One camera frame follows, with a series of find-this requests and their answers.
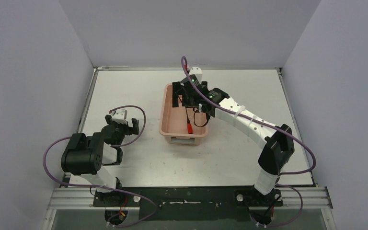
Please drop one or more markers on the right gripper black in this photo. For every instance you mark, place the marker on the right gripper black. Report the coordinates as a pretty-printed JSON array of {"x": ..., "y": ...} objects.
[{"x": 175, "y": 86}]

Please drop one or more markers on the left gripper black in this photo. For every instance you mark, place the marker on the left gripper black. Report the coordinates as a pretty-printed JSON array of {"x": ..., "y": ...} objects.
[{"x": 120, "y": 123}]

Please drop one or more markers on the red handled screwdriver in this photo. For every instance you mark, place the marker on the red handled screwdriver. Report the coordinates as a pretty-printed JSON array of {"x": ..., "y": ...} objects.
[{"x": 189, "y": 126}]

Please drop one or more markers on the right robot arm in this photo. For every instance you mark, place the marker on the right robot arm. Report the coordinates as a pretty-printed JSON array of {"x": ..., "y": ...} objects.
[{"x": 276, "y": 142}]

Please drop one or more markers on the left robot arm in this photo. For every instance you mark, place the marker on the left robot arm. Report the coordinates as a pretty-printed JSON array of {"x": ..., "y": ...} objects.
[{"x": 87, "y": 156}]

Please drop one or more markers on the pink plastic bin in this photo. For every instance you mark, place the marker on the pink plastic bin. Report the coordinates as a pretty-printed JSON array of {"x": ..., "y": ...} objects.
[{"x": 173, "y": 124}]

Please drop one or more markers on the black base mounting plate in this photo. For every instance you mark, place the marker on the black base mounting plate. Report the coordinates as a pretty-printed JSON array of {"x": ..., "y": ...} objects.
[{"x": 192, "y": 203}]

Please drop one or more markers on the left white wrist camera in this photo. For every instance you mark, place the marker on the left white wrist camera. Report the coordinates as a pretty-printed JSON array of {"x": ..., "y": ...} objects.
[{"x": 119, "y": 116}]

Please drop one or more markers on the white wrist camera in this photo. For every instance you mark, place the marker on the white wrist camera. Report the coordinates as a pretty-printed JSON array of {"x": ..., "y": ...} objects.
[
  {"x": 195, "y": 74},
  {"x": 119, "y": 116}
]

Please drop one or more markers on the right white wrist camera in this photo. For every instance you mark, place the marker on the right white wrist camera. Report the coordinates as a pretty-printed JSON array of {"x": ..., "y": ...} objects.
[{"x": 195, "y": 74}]

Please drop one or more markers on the aluminium frame rail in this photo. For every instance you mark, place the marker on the aluminium frame rail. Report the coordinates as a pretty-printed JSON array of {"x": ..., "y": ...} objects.
[{"x": 82, "y": 199}]

